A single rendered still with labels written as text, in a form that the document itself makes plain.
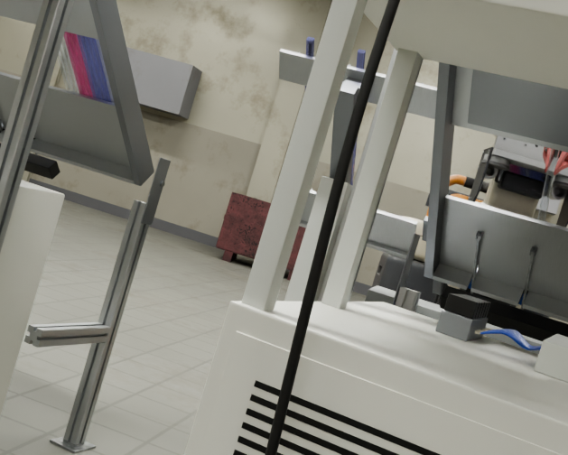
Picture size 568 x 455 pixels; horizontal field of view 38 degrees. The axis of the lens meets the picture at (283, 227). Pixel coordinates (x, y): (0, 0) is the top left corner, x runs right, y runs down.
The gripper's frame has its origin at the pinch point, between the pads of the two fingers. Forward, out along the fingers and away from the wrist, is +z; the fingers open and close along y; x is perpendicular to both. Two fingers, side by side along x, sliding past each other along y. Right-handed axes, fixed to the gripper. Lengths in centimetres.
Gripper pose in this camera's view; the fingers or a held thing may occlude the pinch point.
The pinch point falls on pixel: (551, 168)
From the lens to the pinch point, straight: 159.2
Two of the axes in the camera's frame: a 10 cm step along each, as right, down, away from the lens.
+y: 8.8, 3.0, -3.8
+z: -4.7, 6.9, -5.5
